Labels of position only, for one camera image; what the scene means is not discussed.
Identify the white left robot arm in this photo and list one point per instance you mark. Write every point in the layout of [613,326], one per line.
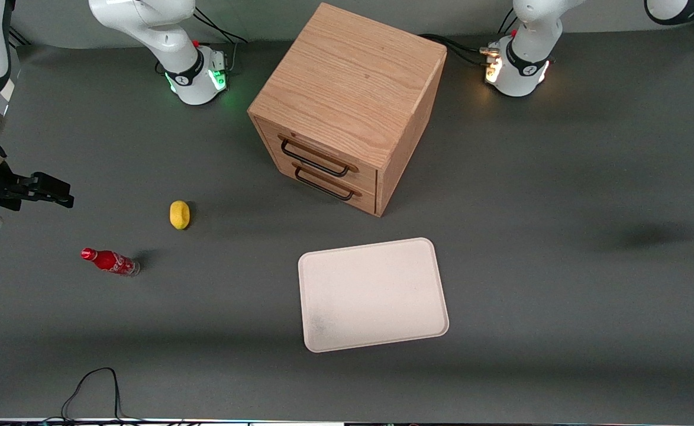
[524,59]

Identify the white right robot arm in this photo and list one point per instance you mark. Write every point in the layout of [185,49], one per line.
[145,23]

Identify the white rectangular tray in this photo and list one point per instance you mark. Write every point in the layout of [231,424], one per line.
[370,296]

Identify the red cola bottle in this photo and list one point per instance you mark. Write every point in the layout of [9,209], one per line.
[110,261]

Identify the yellow lemon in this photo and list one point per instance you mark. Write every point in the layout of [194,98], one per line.
[180,215]

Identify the wooden two-drawer cabinet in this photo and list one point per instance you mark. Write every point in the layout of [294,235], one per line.
[346,77]

